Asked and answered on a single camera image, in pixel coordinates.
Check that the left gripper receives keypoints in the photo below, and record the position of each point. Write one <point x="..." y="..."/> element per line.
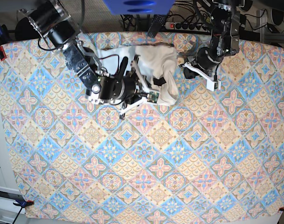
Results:
<point x="202" y="64"/>

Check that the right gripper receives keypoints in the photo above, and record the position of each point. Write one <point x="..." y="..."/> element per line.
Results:
<point x="125" y="88"/>

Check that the white printed T-shirt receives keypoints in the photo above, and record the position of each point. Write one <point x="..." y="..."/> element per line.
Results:
<point x="154" y="61"/>

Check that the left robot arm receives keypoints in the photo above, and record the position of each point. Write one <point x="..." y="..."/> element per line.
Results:
<point x="222" y="18"/>

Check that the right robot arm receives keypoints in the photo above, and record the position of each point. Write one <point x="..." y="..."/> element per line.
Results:
<point x="59" y="31"/>

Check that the black power strip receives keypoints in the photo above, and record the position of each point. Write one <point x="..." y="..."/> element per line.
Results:
<point x="186" y="26"/>

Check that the patterned tablecloth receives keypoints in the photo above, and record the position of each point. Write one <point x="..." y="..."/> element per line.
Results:
<point x="212" y="157"/>

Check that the black round stool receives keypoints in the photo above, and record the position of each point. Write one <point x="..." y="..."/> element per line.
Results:
<point x="25" y="31"/>

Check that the blue orange clamp upper left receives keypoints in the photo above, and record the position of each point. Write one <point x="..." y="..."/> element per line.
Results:
<point x="3" y="39"/>

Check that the blue orange clamp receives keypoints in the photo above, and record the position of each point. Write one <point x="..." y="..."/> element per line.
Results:
<point x="22" y="204"/>
<point x="3" y="39"/>

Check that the blue orange clamp lower left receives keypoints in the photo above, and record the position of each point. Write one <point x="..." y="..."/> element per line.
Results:
<point x="22" y="204"/>

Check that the white cabinet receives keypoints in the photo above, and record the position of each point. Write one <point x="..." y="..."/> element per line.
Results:
<point x="2" y="163"/>

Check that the black brush-like bracket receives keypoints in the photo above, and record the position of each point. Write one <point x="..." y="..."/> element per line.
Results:
<point x="158" y="22"/>

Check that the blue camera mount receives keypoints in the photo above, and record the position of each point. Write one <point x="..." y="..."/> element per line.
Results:
<point x="139" y="6"/>

